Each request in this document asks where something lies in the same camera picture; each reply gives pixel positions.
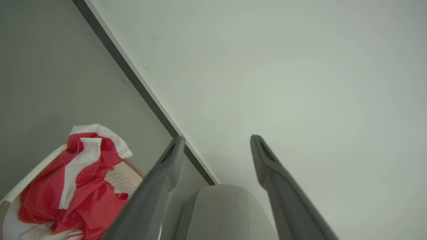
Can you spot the white cloth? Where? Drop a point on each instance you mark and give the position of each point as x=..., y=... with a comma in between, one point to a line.
x=11, y=223

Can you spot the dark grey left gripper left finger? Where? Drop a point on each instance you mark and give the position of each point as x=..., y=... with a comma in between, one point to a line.
x=150, y=200

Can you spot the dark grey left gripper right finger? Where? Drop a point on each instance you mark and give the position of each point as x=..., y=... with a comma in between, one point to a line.
x=287, y=203

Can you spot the red and white garment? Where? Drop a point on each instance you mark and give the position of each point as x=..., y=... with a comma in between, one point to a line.
x=90, y=203

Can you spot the cream perforated laundry basket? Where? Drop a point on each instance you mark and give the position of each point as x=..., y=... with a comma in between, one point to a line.
x=125, y=180

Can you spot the black and white baseboard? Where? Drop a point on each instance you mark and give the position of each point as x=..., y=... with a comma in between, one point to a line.
x=133, y=78

